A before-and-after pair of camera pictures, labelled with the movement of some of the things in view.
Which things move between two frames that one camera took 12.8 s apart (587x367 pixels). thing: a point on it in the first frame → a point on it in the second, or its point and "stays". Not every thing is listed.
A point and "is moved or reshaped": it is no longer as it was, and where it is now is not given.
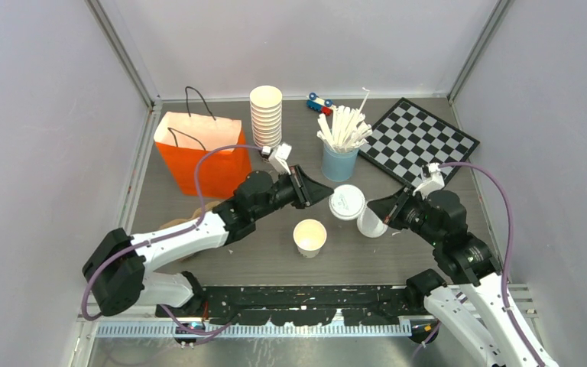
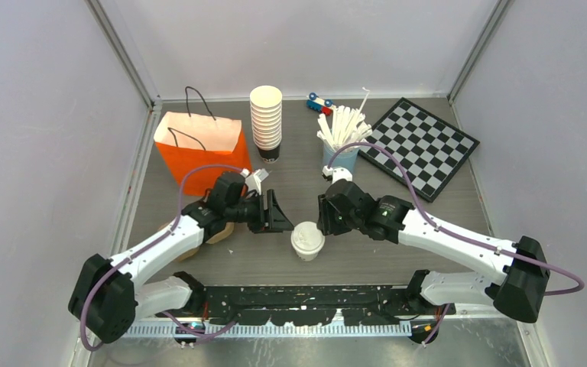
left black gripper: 306,190 → 271,220
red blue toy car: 319,104 stays
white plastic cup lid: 347,202 is moved or reshaped
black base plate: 296,304 stays
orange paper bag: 181,138 stays
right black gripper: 389,208 → 325,222
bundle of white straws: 348,129 stays
